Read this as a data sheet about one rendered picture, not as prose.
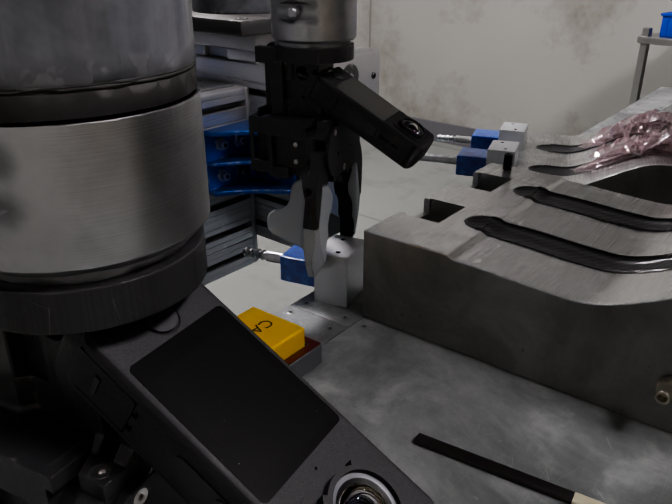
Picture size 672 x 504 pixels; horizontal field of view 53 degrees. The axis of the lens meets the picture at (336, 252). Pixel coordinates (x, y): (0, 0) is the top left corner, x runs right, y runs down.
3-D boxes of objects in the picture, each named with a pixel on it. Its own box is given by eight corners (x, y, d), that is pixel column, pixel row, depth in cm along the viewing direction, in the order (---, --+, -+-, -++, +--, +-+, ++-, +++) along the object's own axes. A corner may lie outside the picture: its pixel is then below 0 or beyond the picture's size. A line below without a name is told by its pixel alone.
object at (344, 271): (233, 283, 71) (229, 236, 69) (257, 264, 75) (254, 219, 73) (346, 308, 66) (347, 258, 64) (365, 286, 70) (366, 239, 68)
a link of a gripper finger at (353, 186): (316, 221, 75) (303, 152, 69) (365, 230, 73) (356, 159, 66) (304, 239, 73) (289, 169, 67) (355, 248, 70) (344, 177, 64)
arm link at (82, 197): (252, 83, 20) (15, 151, 13) (260, 226, 22) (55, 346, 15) (74, 63, 23) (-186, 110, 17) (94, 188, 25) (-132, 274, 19)
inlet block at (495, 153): (414, 180, 93) (416, 142, 90) (423, 169, 97) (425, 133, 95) (510, 191, 89) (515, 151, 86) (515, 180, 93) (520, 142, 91)
